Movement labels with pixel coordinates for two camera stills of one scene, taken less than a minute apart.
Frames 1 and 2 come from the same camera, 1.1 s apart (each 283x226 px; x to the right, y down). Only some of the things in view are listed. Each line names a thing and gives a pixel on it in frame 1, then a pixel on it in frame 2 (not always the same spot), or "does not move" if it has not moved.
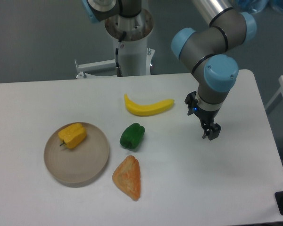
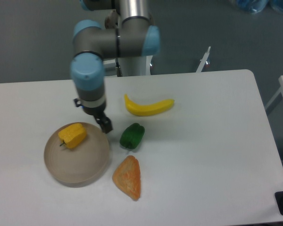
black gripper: [206, 117] → [96, 112]
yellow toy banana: [147, 109] does not move
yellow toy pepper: [72, 136] does not move
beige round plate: [81, 165] does not move
